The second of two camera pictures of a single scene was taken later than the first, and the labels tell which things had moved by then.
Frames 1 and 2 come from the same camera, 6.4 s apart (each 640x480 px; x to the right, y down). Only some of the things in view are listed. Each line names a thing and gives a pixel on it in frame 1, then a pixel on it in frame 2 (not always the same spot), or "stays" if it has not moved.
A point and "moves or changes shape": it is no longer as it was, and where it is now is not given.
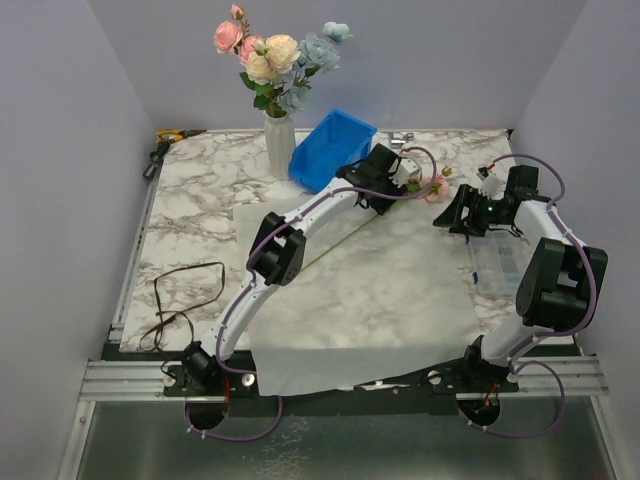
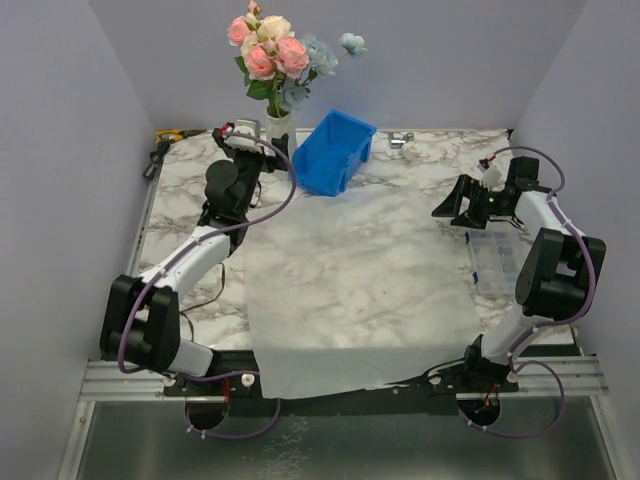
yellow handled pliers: x=173 y=135 stays
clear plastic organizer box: x=497 y=260 stays
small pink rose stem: x=439 y=192 → x=266 y=68
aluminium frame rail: x=130 y=380 stays
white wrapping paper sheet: x=385 y=296 stays
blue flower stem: x=317 y=53 moves or changes shape
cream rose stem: x=273 y=57 → x=269 y=28
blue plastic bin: x=337 y=141 stays
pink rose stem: x=233 y=36 moves or changes shape
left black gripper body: x=384 y=184 → x=250 y=167
